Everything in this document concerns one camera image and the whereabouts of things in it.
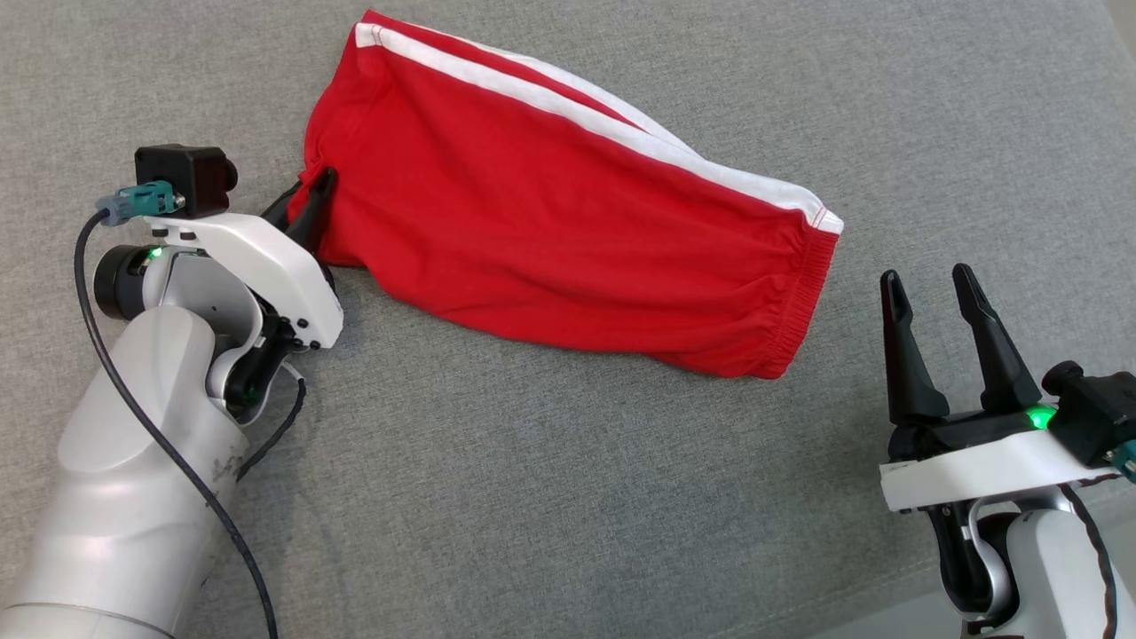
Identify left thin black braided cable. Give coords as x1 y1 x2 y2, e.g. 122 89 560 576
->
235 359 308 481

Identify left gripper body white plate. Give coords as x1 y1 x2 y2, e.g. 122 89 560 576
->
155 212 345 351

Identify right thin black braided cable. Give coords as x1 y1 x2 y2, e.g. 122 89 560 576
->
1061 484 1120 639

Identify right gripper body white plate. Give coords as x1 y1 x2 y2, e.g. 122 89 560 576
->
880 404 1122 514

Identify red shorts with white stripes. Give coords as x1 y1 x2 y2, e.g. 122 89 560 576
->
302 9 845 381

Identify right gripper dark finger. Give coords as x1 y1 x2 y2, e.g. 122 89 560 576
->
880 271 951 426
952 264 1045 414

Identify thin black braided cable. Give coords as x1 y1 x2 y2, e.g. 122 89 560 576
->
1061 484 1120 639
235 359 308 481

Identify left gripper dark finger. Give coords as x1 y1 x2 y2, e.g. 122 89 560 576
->
260 180 308 234
284 166 339 259

